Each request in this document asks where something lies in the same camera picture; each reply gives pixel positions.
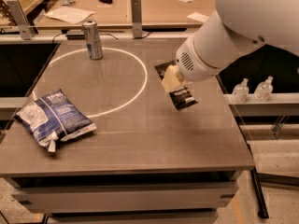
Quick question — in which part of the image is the silver redbull can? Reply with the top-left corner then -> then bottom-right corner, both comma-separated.
82,20 -> 103,60

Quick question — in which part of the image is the right clear sanitizer bottle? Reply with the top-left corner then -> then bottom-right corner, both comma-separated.
253,76 -> 273,101

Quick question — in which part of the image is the white paper sheet right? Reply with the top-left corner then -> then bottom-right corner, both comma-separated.
188,12 -> 209,23

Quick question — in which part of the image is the clear sanitizer bottle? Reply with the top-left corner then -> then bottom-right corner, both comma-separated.
231,78 -> 249,103
253,76 -> 273,101

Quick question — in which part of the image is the black cable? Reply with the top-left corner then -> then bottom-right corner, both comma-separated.
51,31 -> 120,45

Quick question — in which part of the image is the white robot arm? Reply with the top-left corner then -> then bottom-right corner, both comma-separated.
162,0 -> 299,92

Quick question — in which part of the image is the left metal bracket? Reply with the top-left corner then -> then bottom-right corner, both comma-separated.
7,0 -> 36,40

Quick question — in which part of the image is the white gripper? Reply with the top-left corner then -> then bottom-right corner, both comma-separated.
162,36 -> 221,92

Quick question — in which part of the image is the white table drawer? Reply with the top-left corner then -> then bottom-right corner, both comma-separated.
13,181 -> 238,214

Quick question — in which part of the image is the metal bracket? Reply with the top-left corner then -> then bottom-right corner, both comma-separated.
131,0 -> 143,38
7,0 -> 36,40

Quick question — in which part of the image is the blue white chip bag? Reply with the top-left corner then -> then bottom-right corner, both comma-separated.
15,90 -> 96,153

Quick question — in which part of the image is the left clear sanitizer bottle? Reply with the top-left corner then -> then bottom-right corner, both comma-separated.
231,78 -> 249,103

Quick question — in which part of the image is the middle metal bracket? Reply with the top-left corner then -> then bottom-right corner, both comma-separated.
131,0 -> 143,38

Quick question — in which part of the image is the black rxbar chocolate bar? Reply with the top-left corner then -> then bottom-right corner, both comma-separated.
155,61 -> 197,110

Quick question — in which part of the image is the white paper sheet left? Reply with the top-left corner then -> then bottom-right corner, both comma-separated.
45,7 -> 94,24

